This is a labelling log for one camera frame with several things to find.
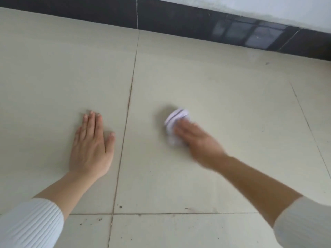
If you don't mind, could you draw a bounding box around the person's left hand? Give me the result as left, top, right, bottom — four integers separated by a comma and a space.
69, 110, 116, 180

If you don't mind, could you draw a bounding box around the grey wiping rag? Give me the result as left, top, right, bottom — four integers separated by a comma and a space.
164, 108, 192, 148

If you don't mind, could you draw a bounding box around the person's right forearm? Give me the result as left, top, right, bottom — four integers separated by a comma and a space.
214, 155, 331, 248

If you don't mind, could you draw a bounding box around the black baseboard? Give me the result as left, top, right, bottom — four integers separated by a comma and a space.
0, 0, 331, 62

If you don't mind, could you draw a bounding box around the person's right hand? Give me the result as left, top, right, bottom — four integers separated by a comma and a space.
173, 118, 229, 171

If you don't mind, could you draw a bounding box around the person's left forearm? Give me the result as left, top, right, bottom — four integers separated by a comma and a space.
0, 170, 96, 248

